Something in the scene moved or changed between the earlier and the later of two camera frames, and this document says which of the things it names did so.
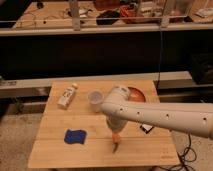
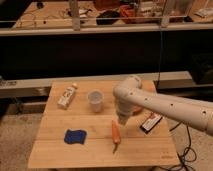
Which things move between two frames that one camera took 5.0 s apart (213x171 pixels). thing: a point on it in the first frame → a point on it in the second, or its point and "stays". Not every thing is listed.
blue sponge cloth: [74, 136] stays
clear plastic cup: [95, 98] stays
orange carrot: [115, 139] stays
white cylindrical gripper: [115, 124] → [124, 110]
